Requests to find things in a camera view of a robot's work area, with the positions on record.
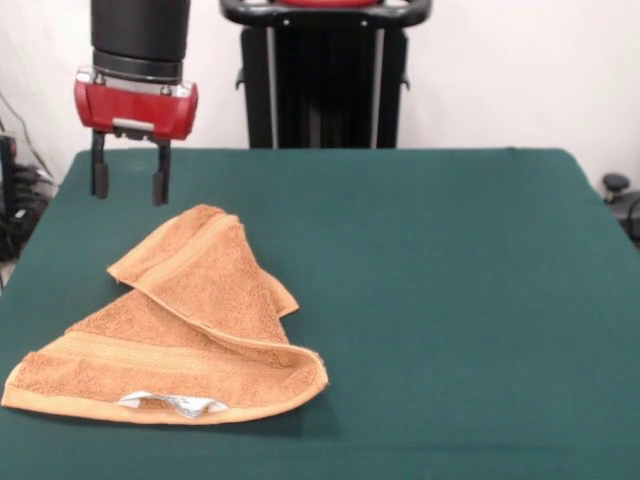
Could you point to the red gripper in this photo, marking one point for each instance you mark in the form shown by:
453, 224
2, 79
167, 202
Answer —
135, 110

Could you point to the orange terry towel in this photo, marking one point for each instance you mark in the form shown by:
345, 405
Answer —
200, 300

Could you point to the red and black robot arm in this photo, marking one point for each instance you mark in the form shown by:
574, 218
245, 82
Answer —
140, 35

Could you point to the red robot base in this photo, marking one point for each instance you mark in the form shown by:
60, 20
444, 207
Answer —
325, 2

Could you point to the black electronics box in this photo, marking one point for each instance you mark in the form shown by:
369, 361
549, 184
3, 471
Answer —
7, 190

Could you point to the dark green table cloth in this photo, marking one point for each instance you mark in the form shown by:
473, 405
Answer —
450, 300

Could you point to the black office chair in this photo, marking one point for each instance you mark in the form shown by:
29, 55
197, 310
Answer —
622, 200

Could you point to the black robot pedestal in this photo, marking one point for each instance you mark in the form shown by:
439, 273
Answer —
325, 90

